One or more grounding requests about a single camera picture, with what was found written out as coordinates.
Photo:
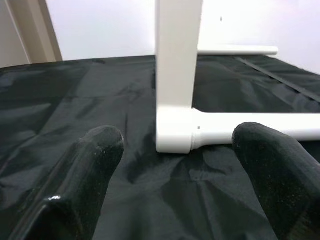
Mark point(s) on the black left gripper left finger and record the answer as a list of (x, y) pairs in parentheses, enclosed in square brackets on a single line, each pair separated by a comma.
[(75, 190)]

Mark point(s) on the beige door frame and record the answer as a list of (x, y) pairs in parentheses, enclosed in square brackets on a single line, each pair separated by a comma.
[(30, 30)]

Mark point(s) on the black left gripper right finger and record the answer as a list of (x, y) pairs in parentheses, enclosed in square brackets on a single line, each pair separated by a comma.
[(280, 180)]

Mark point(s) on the white plastic table leg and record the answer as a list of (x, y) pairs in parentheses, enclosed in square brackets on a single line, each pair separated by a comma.
[(237, 50), (250, 122)]

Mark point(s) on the white plastic table top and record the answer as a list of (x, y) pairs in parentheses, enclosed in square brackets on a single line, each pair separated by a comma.
[(175, 75)]

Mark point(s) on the black tablecloth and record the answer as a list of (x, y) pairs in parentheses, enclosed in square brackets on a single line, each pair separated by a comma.
[(75, 100)]

